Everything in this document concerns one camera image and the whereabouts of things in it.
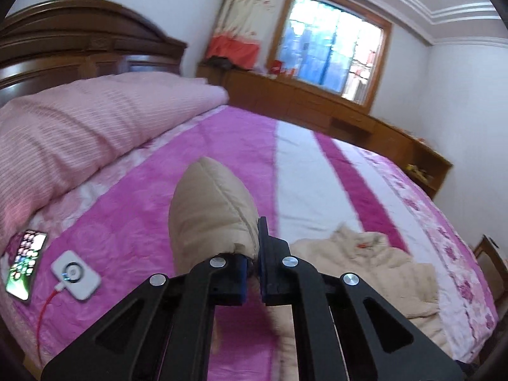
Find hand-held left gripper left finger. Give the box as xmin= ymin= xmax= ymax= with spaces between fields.
xmin=41 ymin=256 xmax=249 ymax=381

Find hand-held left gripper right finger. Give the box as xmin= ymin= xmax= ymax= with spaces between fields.
xmin=257 ymin=216 xmax=465 ymax=381

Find beige down jacket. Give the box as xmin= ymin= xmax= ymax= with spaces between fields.
xmin=169 ymin=157 xmax=440 ymax=368

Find magenta striped blanket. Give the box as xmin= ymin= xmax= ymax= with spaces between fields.
xmin=0 ymin=105 xmax=498 ymax=381

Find white power bank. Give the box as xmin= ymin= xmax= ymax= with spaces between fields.
xmin=51 ymin=250 xmax=102 ymax=301

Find long wooden cabinet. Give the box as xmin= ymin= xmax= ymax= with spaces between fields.
xmin=197 ymin=61 xmax=454 ymax=201

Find small shelf trinkets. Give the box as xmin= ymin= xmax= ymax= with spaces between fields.
xmin=407 ymin=163 xmax=433 ymax=180

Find red boxes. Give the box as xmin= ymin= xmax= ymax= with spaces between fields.
xmin=268 ymin=59 xmax=296 ymax=78

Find smartphone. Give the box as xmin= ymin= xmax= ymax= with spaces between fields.
xmin=5 ymin=229 xmax=48 ymax=301

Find pink quilt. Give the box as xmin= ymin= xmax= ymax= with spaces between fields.
xmin=0 ymin=72 xmax=230 ymax=247

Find wooden chair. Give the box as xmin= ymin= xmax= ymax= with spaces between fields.
xmin=472 ymin=234 xmax=508 ymax=310

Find wooden framed window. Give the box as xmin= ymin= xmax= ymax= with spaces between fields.
xmin=268 ymin=0 xmax=393 ymax=114

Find floral curtain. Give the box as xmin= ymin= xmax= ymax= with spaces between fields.
xmin=206 ymin=0 xmax=292 ymax=70

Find dark wooden headboard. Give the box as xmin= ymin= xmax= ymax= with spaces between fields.
xmin=0 ymin=0 xmax=188 ymax=108

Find red charging cable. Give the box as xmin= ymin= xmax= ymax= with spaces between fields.
xmin=35 ymin=284 xmax=64 ymax=366

